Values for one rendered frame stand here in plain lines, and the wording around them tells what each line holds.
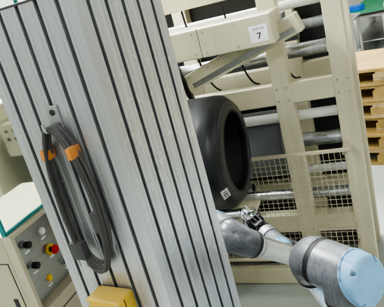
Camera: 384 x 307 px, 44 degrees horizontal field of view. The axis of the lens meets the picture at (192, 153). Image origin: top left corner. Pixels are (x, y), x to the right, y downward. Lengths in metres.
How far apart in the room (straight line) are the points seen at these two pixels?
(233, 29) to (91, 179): 1.66
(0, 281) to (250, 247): 1.07
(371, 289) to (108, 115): 0.68
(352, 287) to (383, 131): 3.72
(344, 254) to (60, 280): 1.49
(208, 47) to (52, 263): 1.28
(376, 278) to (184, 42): 1.69
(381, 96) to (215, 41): 2.46
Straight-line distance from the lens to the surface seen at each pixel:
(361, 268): 1.10
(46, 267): 2.23
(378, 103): 4.64
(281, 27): 2.50
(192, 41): 2.49
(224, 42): 2.44
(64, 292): 2.26
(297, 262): 1.18
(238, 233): 1.63
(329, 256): 1.13
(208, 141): 2.15
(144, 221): 0.87
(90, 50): 0.79
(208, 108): 2.24
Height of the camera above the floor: 1.98
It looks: 19 degrees down
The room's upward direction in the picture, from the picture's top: 15 degrees counter-clockwise
